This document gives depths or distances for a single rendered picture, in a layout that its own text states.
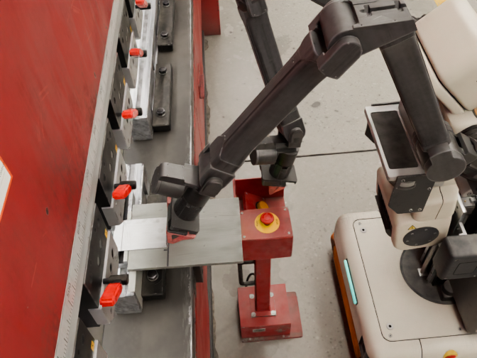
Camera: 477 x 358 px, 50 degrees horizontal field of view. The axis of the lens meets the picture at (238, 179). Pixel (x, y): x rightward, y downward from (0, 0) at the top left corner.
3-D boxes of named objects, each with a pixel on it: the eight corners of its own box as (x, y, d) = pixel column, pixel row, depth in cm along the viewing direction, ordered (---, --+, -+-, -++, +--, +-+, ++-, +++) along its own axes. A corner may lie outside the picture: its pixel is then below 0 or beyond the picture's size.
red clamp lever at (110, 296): (116, 297, 76) (128, 272, 85) (88, 299, 76) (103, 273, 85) (117, 308, 76) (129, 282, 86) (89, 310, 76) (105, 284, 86)
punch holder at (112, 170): (122, 230, 100) (101, 178, 87) (79, 233, 100) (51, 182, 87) (128, 171, 110) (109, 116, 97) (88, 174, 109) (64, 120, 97)
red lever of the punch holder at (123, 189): (126, 190, 88) (136, 179, 98) (102, 192, 88) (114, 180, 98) (127, 200, 88) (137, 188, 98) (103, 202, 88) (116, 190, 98)
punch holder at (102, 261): (112, 327, 88) (86, 284, 75) (63, 332, 88) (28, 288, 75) (120, 252, 97) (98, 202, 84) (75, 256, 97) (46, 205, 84)
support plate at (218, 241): (243, 263, 115) (243, 261, 115) (128, 271, 115) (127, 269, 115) (238, 199, 127) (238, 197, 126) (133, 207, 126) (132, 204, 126)
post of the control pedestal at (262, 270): (270, 310, 200) (271, 238, 158) (256, 312, 200) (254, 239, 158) (268, 297, 203) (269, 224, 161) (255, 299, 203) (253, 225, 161)
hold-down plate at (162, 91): (170, 131, 158) (169, 124, 156) (153, 132, 158) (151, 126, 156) (172, 69, 177) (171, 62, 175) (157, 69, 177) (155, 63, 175)
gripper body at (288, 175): (258, 165, 147) (265, 148, 141) (292, 168, 149) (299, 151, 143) (261, 183, 143) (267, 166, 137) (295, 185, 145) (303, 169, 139)
